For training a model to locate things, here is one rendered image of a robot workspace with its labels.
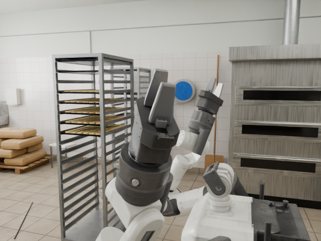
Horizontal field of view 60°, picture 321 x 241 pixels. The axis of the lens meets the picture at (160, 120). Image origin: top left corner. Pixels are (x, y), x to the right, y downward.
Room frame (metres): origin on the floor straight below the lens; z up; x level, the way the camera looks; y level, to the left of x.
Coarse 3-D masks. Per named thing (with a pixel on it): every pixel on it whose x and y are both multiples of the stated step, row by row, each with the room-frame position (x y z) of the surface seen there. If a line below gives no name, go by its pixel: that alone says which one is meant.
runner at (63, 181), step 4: (92, 164) 2.91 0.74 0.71; (96, 164) 3.00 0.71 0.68; (88, 168) 2.84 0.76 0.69; (92, 168) 2.87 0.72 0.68; (80, 172) 2.70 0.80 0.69; (84, 172) 2.73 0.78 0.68; (72, 176) 2.57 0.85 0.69; (76, 176) 2.60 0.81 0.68; (64, 180) 2.46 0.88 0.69; (68, 180) 2.50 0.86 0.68
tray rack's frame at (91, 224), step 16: (112, 96) 2.95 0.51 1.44; (96, 144) 3.02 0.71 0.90; (96, 160) 3.01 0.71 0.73; (96, 176) 3.00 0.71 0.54; (96, 192) 3.00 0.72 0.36; (96, 208) 3.00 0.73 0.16; (80, 224) 2.67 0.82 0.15; (96, 224) 2.67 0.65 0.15; (112, 224) 2.67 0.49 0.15; (64, 240) 2.41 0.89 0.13; (80, 240) 2.39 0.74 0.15
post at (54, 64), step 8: (56, 64) 2.44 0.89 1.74; (56, 88) 2.42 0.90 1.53; (56, 96) 2.42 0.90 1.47; (56, 104) 2.42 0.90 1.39; (56, 112) 2.42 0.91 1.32; (56, 120) 2.42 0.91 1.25; (56, 128) 2.42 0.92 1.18; (56, 136) 2.42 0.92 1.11; (56, 144) 2.42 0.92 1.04; (64, 224) 2.44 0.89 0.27; (64, 232) 2.43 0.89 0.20
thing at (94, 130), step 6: (84, 126) 2.74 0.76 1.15; (90, 126) 2.77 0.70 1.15; (96, 126) 2.76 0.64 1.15; (108, 126) 2.76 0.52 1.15; (114, 126) 2.74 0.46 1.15; (120, 126) 2.74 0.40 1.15; (66, 132) 2.43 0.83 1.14; (72, 132) 2.41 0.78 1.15; (78, 132) 2.40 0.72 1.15; (84, 132) 2.38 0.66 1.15; (90, 132) 2.38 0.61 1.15; (96, 132) 2.41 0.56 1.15
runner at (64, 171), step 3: (93, 156) 2.94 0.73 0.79; (96, 156) 3.00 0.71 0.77; (99, 156) 3.01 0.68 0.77; (87, 159) 2.83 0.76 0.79; (90, 159) 2.88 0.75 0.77; (93, 159) 2.90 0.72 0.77; (81, 162) 2.72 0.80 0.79; (84, 162) 2.77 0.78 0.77; (87, 162) 2.79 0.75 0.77; (72, 165) 2.58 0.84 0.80; (75, 165) 2.63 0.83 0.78; (78, 165) 2.67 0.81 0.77; (81, 165) 2.68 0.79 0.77; (66, 168) 2.50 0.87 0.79; (69, 168) 2.54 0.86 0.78; (72, 168) 2.58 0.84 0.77; (60, 171) 2.42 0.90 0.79; (63, 171) 2.45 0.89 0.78; (66, 171) 2.49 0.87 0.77; (69, 171) 2.50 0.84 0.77; (63, 174) 2.41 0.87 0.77
